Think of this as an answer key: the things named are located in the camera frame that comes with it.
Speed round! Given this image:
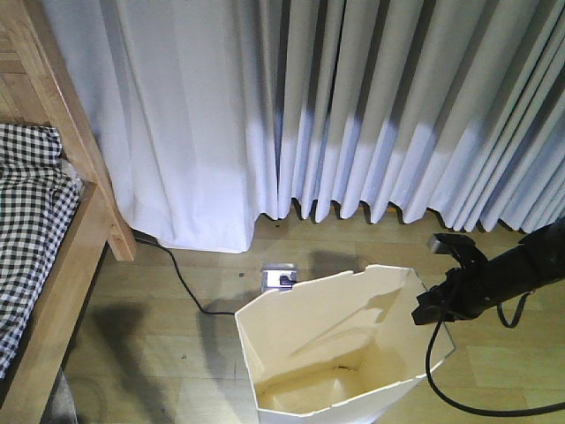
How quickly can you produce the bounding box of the wooden bed frame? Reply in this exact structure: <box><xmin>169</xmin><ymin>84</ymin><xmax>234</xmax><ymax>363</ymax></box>
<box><xmin>1</xmin><ymin>1</ymin><xmax>136</xmax><ymax>423</ymax></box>

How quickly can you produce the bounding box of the grey round rug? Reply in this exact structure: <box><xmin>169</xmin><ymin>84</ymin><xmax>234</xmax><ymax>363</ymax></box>
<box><xmin>40</xmin><ymin>369</ymin><xmax>79</xmax><ymax>424</ymax></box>

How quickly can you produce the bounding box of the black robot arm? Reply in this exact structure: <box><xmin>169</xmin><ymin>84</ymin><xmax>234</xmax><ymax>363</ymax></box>
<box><xmin>411</xmin><ymin>218</ymin><xmax>564</xmax><ymax>325</ymax></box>

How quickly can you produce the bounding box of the black white checkered bedding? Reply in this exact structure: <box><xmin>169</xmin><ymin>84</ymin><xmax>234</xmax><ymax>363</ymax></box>
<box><xmin>1</xmin><ymin>124</ymin><xmax>82</xmax><ymax>375</ymax></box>

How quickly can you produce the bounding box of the black floor power cord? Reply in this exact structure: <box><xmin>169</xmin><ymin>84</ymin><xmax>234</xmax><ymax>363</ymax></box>
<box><xmin>132</xmin><ymin>231</ymin><xmax>237</xmax><ymax>316</ymax></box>

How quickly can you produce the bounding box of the white pleated curtain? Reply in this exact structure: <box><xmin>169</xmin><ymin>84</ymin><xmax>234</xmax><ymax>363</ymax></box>
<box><xmin>43</xmin><ymin>1</ymin><xmax>564</xmax><ymax>253</ymax></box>

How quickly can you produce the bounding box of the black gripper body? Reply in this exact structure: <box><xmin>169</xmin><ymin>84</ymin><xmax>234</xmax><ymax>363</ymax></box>
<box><xmin>411</xmin><ymin>286</ymin><xmax>466</xmax><ymax>326</ymax></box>

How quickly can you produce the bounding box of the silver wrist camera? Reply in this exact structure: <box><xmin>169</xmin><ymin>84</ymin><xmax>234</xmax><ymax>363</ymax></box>
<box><xmin>427</xmin><ymin>233</ymin><xmax>475</xmax><ymax>254</ymax></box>

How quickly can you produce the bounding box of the white plastic trash bin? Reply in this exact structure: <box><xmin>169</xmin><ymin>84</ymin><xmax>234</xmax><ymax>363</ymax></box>
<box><xmin>235</xmin><ymin>265</ymin><xmax>455</xmax><ymax>423</ymax></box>

